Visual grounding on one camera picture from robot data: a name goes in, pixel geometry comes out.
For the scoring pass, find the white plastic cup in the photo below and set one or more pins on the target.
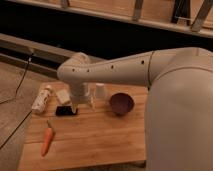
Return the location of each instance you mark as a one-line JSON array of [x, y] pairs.
[[100, 91]]

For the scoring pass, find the black rectangular block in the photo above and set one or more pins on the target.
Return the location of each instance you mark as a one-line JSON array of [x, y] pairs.
[[64, 111]]

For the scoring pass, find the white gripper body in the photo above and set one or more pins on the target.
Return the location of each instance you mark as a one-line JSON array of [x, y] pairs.
[[80, 93]]

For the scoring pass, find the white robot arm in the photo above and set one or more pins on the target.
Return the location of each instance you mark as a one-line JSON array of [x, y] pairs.
[[179, 107]]

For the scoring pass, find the beige sponge block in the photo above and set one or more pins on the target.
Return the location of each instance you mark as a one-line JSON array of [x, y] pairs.
[[63, 96]]

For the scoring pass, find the orange carrot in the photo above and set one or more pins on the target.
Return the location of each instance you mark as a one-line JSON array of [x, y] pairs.
[[48, 137]]

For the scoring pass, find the white plastic bottle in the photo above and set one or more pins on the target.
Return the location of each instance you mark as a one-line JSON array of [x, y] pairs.
[[41, 100]]

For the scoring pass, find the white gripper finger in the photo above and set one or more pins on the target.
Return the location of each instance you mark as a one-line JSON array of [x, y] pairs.
[[74, 107], [91, 102]]

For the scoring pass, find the dark red ceramic bowl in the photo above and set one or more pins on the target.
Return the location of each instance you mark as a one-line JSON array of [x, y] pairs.
[[121, 103]]

